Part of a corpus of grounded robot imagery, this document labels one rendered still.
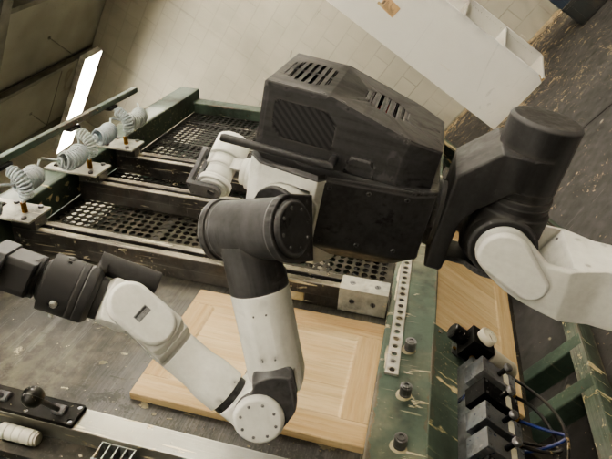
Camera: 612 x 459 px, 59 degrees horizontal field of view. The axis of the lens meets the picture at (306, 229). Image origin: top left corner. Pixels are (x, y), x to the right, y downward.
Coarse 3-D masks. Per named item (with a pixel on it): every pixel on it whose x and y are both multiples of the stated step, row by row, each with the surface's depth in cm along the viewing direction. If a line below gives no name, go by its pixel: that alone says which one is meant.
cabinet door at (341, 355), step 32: (192, 320) 133; (224, 320) 134; (320, 320) 135; (352, 320) 136; (224, 352) 124; (320, 352) 126; (352, 352) 126; (160, 384) 114; (320, 384) 117; (352, 384) 117; (320, 416) 109; (352, 416) 110; (352, 448) 104
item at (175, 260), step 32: (32, 192) 152; (32, 224) 153; (64, 224) 157; (96, 256) 153; (128, 256) 150; (160, 256) 148; (192, 256) 147; (320, 288) 140; (352, 288) 139; (384, 288) 140
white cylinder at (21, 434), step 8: (0, 424) 102; (8, 424) 102; (16, 424) 103; (0, 432) 101; (8, 432) 101; (16, 432) 101; (24, 432) 101; (32, 432) 101; (40, 432) 102; (8, 440) 101; (16, 440) 101; (24, 440) 100; (32, 440) 100; (40, 440) 102
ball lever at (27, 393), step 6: (24, 390) 94; (30, 390) 93; (36, 390) 93; (42, 390) 94; (24, 396) 92; (30, 396) 92; (36, 396) 93; (42, 396) 94; (24, 402) 92; (30, 402) 92; (36, 402) 93; (42, 402) 94; (48, 402) 98; (54, 408) 100; (60, 408) 102; (66, 408) 103; (60, 414) 102
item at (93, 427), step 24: (48, 432) 103; (72, 432) 101; (96, 432) 101; (120, 432) 101; (144, 432) 101; (168, 432) 102; (144, 456) 100; (168, 456) 98; (192, 456) 97; (216, 456) 98; (240, 456) 98; (264, 456) 98
